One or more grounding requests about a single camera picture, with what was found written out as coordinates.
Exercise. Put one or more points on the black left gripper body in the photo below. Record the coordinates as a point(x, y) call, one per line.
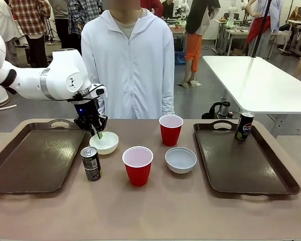
point(86, 109)

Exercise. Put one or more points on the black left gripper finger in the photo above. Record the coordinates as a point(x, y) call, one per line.
point(82, 125)
point(101, 124)

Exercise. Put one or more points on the white bowl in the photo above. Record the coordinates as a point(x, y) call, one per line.
point(108, 148)

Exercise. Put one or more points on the black green drink can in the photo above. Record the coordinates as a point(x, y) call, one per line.
point(91, 167)

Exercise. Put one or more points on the red plastic cup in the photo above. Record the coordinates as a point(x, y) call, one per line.
point(138, 170)
point(170, 135)

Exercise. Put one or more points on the grey bowl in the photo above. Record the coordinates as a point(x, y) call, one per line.
point(180, 160)

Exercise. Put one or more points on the person's left forearm white sleeve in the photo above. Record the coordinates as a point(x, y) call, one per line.
point(168, 100)

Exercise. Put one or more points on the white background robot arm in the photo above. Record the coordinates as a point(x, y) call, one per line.
point(231, 12)

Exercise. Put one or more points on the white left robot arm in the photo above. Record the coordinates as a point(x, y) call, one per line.
point(60, 75)

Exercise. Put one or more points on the person in white hoodie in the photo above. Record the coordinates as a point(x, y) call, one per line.
point(130, 70)

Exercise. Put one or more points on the brown plastic tray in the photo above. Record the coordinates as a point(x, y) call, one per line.
point(35, 160)
point(240, 165)

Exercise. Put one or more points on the white tube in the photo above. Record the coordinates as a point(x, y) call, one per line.
point(5, 107)

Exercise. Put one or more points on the person in grey top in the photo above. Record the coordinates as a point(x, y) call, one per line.
point(60, 22)

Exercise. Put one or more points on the person in blue plaid shirt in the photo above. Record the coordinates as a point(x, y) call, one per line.
point(82, 15)

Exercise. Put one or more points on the person in red plaid shirt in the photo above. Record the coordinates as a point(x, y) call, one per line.
point(31, 17)

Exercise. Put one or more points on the person in orange trousers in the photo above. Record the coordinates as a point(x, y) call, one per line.
point(194, 47)

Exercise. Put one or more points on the person in white shirt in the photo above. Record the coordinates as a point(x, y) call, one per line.
point(2, 22)

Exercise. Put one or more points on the black Pepsi can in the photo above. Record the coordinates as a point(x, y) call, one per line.
point(244, 128)

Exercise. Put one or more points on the white folding table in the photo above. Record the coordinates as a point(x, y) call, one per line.
point(256, 80)

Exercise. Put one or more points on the grey background table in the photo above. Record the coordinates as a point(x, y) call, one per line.
point(240, 31)

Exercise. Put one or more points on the black pole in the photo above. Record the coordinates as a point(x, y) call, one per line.
point(261, 27)

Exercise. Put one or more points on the person in red apron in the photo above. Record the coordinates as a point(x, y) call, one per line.
point(262, 27)

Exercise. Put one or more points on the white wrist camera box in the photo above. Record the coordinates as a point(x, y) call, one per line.
point(100, 90)

